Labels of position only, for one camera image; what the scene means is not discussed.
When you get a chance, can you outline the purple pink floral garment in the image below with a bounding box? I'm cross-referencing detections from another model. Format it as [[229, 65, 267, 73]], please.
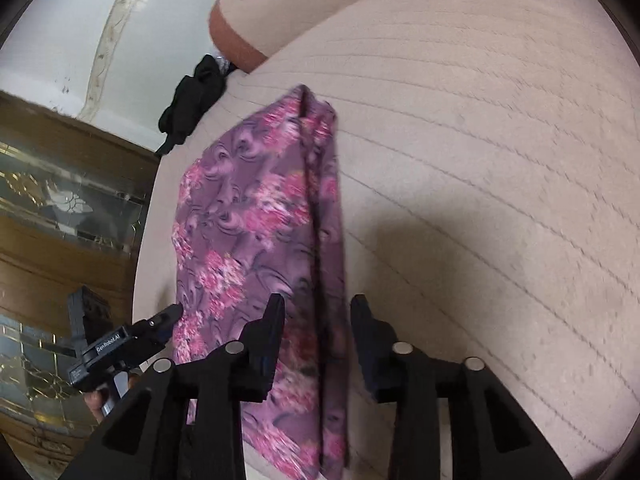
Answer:
[[171, 86, 349, 479]]

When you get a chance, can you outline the left hand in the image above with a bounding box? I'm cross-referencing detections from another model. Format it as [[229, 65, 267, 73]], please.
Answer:
[[84, 368, 141, 422]]

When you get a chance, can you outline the brown wooden glass cabinet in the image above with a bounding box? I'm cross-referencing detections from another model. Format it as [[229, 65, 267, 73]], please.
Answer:
[[1, 94, 158, 479]]

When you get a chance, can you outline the black garment on bed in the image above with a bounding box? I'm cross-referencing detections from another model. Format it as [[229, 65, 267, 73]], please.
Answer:
[[154, 54, 236, 159]]

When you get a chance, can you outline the pink quilted bed mattress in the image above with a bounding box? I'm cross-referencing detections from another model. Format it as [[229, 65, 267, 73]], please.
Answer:
[[134, 0, 639, 476]]

